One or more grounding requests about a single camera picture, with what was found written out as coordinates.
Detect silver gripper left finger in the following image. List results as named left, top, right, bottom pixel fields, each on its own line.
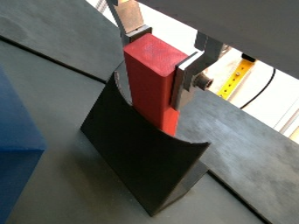
left=107, top=0, right=152, bottom=46

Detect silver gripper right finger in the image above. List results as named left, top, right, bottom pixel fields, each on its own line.
left=171, top=32, right=224, bottom=110

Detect long red rectangular block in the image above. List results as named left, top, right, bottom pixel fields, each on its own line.
left=124, top=33, right=187, bottom=136

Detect black curved fixture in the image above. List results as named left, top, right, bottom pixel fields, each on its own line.
left=80, top=65, right=211, bottom=215

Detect blue shape sorter board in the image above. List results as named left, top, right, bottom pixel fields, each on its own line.
left=0, top=67, right=47, bottom=224

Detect yellow perforated rail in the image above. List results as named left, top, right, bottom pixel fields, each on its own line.
left=218, top=59, right=255, bottom=100

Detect black cable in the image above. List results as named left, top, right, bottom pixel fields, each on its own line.
left=238, top=67, right=277, bottom=110

